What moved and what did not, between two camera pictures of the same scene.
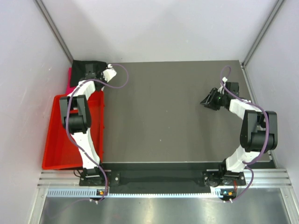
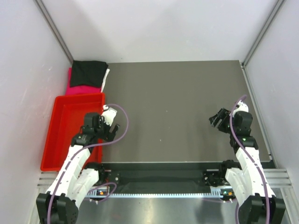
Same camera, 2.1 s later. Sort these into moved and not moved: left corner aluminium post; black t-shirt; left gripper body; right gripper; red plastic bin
Moved: right gripper; left gripper body
Not moved: red plastic bin; left corner aluminium post; black t-shirt
